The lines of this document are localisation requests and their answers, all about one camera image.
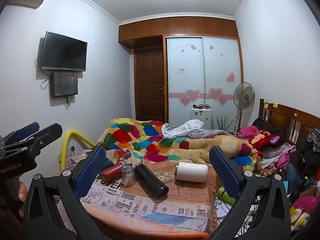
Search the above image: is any black clothing pile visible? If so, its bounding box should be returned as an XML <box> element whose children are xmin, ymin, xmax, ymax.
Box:
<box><xmin>294</xmin><ymin>137</ymin><xmax>320</xmax><ymax>169</ymax></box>

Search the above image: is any teal cup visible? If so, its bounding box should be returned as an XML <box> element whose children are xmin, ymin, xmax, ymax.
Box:
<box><xmin>101</xmin><ymin>158</ymin><xmax>118</xmax><ymax>172</ymax></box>

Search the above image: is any red bottle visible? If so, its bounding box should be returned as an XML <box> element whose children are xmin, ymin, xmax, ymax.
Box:
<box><xmin>101</xmin><ymin>162</ymin><xmax>122</xmax><ymax>179</ymax></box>

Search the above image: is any pink soft toy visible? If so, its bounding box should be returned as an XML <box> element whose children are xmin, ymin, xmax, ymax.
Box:
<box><xmin>291</xmin><ymin>194</ymin><xmax>320</xmax><ymax>231</ymax></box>

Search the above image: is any brown wooden door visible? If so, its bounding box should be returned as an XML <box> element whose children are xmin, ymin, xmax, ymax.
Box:
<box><xmin>134</xmin><ymin>47</ymin><xmax>167</xmax><ymax>122</ymax></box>

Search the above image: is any black monitor cable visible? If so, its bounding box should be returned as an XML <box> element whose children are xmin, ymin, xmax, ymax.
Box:
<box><xmin>65</xmin><ymin>94</ymin><xmax>76</xmax><ymax>108</ymax></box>

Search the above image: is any clear glass cup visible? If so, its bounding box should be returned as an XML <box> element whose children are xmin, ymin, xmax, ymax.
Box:
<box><xmin>121</xmin><ymin>164</ymin><xmax>135</xmax><ymax>186</ymax></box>

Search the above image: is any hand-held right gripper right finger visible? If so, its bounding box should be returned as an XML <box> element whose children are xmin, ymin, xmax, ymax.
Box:
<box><xmin>207</xmin><ymin>146</ymin><xmax>292</xmax><ymax>240</ymax></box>

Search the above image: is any air conditioner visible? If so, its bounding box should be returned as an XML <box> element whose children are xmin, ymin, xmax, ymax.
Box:
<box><xmin>12</xmin><ymin>0</ymin><xmax>44</xmax><ymax>9</ymax></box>

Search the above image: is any yellow tube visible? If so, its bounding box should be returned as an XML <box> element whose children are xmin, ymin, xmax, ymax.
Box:
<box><xmin>59</xmin><ymin>129</ymin><xmax>97</xmax><ymax>173</ymax></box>

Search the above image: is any grey checked cloth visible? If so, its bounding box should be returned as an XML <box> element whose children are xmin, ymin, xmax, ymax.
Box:
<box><xmin>161</xmin><ymin>119</ymin><xmax>233</xmax><ymax>139</ymax></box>

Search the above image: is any sliding wardrobe with heart stickers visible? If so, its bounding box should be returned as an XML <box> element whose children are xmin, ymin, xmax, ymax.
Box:
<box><xmin>165</xmin><ymin>35</ymin><xmax>244</xmax><ymax>131</ymax></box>

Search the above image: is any black bag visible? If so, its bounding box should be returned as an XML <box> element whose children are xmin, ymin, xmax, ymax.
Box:
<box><xmin>251</xmin><ymin>117</ymin><xmax>270</xmax><ymax>131</ymax></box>

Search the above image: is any standing fan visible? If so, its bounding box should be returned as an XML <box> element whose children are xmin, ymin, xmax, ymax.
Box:
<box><xmin>232</xmin><ymin>82</ymin><xmax>256</xmax><ymax>134</ymax></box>

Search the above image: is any black bottle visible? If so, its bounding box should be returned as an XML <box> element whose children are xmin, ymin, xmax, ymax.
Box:
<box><xmin>134</xmin><ymin>163</ymin><xmax>170</xmax><ymax>198</ymax></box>

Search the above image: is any wooden headboard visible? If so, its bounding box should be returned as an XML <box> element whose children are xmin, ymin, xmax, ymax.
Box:
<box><xmin>258</xmin><ymin>98</ymin><xmax>320</xmax><ymax>153</ymax></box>

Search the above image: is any person's left hand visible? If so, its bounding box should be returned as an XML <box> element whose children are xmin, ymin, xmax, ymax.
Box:
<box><xmin>17</xmin><ymin>181</ymin><xmax>30</xmax><ymax>218</ymax></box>

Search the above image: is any newspaper-print tablecloth table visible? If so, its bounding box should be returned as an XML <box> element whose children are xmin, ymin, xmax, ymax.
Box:
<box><xmin>80</xmin><ymin>160</ymin><xmax>221</xmax><ymax>233</ymax></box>

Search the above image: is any white small cabinet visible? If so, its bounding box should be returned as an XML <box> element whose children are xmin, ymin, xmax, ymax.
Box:
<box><xmin>190</xmin><ymin>106</ymin><xmax>213</xmax><ymax>130</ymax></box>

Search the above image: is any colourful patchwork blanket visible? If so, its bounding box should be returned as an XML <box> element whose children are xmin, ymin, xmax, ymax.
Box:
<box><xmin>96</xmin><ymin>118</ymin><xmax>263</xmax><ymax>173</ymax></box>

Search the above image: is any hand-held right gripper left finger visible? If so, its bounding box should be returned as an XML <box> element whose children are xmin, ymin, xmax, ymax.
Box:
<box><xmin>22</xmin><ymin>145</ymin><xmax>107</xmax><ymax>240</ymax></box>

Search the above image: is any pink power strip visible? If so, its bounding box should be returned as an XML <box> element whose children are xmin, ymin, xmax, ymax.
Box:
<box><xmin>69</xmin><ymin>152</ymin><xmax>88</xmax><ymax>163</ymax></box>

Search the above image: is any red plush toy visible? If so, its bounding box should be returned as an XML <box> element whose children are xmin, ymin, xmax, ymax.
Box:
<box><xmin>247</xmin><ymin>129</ymin><xmax>283</xmax><ymax>152</ymax></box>

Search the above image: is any tan plush toy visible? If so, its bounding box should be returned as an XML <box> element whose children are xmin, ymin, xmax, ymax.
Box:
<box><xmin>147</xmin><ymin>133</ymin><xmax>258</xmax><ymax>166</ymax></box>

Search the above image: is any glass ashtray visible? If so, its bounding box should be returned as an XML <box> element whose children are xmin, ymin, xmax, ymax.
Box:
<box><xmin>154</xmin><ymin>170</ymin><xmax>176</xmax><ymax>184</ymax></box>

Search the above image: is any wall-mounted black television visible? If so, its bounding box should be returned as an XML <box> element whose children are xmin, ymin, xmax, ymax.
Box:
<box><xmin>41</xmin><ymin>31</ymin><xmax>88</xmax><ymax>72</ymax></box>

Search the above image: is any small wall-mounted monitor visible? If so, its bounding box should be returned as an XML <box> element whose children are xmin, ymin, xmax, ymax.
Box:
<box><xmin>51</xmin><ymin>72</ymin><xmax>79</xmax><ymax>98</ymax></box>

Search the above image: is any wooden overhead cabinet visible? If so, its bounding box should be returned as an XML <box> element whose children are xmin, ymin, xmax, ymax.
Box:
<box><xmin>118</xmin><ymin>16</ymin><xmax>239</xmax><ymax>51</ymax></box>

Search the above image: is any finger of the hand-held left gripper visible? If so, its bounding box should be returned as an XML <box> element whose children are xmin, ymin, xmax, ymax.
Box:
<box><xmin>4</xmin><ymin>122</ymin><xmax>41</xmax><ymax>143</ymax></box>
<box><xmin>2</xmin><ymin>123</ymin><xmax>63</xmax><ymax>156</ymax></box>

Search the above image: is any pink garment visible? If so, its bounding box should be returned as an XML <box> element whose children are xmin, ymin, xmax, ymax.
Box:
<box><xmin>237</xmin><ymin>125</ymin><xmax>260</xmax><ymax>138</ymax></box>

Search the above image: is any white cylindrical bottle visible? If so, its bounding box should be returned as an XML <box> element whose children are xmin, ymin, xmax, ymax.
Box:
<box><xmin>176</xmin><ymin>162</ymin><xmax>209</xmax><ymax>183</ymax></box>

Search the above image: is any dry twig bundle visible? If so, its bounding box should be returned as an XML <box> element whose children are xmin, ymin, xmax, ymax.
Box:
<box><xmin>216</xmin><ymin>114</ymin><xmax>236</xmax><ymax>132</ymax></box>

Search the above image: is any green plastic tool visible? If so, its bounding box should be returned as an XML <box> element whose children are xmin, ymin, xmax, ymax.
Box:
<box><xmin>216</xmin><ymin>187</ymin><xmax>237</xmax><ymax>205</ymax></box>

